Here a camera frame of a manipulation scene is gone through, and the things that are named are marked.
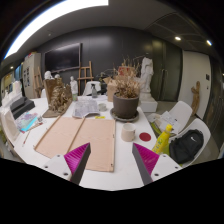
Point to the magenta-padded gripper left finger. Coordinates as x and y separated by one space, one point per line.
56 165

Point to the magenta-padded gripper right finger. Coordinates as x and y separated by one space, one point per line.
163 165

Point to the yellow drink bottle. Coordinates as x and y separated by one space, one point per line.
162 141

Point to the black backpack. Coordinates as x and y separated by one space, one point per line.
186 146

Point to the flat round red coaster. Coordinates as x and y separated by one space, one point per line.
145 137

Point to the wooden pencil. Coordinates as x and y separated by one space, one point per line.
26 138

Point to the stack of papers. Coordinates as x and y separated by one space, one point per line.
166 120

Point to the cream dotted cup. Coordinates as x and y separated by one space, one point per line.
128 133

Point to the colourful painting sheet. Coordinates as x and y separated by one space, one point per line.
26 120

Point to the printed newspaper sheet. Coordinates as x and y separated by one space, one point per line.
85 108

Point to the small yellow marker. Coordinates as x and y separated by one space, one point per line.
100 117

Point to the brown relief sculpture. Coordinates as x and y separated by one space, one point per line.
59 98

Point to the grey plant saucer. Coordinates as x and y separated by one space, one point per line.
115 117

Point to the black box stack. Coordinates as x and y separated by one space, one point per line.
21 106

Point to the dried plant in grey pot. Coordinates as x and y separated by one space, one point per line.
125 106

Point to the wooden carved figure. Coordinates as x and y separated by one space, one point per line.
196 96

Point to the small white plaster figurine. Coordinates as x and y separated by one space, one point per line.
73 86

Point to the clear spray bottle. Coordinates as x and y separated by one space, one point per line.
94 91

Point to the white plaster sculpture group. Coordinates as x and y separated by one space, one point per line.
13 91

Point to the large white plaster statue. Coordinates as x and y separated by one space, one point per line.
146 76

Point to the white plaster bust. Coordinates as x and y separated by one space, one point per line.
48 75

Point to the white cabinet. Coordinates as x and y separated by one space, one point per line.
31 75

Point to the wooden easel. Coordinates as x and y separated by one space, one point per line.
85 71

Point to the round ceiling spotlight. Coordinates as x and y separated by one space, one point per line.
209 42
177 38

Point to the long ceiling light panel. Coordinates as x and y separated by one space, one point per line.
50 16

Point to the wooden canvas stretcher frame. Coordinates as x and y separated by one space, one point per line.
96 140

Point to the white statue pedestal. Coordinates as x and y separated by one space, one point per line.
148 106

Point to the black wall screen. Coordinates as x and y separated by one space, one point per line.
62 57

